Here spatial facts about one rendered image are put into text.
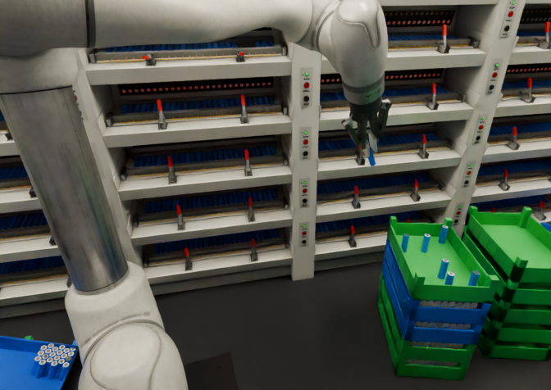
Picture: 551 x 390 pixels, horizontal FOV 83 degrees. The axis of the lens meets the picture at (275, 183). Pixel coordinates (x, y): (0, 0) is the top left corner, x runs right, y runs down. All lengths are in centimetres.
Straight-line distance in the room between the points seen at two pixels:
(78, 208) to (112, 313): 22
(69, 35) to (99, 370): 46
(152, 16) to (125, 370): 49
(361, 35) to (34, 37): 47
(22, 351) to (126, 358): 83
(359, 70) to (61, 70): 50
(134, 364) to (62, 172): 32
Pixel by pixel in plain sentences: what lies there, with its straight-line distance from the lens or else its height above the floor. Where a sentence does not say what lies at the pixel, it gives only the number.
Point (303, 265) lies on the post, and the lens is 138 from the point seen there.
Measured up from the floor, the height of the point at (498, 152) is 51.
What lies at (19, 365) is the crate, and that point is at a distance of 137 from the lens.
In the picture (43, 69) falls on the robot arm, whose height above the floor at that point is 94.
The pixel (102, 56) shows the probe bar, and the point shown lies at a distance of 112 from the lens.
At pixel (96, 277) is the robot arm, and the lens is 69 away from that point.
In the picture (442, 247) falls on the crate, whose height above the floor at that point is 32.
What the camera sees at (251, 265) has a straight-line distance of 133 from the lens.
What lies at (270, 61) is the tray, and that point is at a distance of 105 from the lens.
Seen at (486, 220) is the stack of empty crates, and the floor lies 34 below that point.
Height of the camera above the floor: 97
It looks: 25 degrees down
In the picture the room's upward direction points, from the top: 2 degrees counter-clockwise
